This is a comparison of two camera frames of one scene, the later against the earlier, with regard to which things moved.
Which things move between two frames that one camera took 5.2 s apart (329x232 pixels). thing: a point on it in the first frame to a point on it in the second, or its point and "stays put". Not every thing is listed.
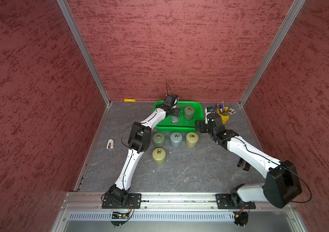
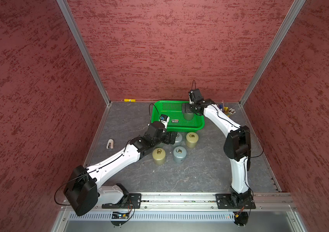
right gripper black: (201, 123) to (188, 110)
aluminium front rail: (84, 207) stays put
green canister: (188, 114) stays put
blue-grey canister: (175, 138) stays put
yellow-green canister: (191, 138) stays put
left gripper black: (176, 112) to (167, 135)
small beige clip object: (110, 144) stays put
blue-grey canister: (173, 117) to (179, 152)
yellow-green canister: (159, 154) stays put
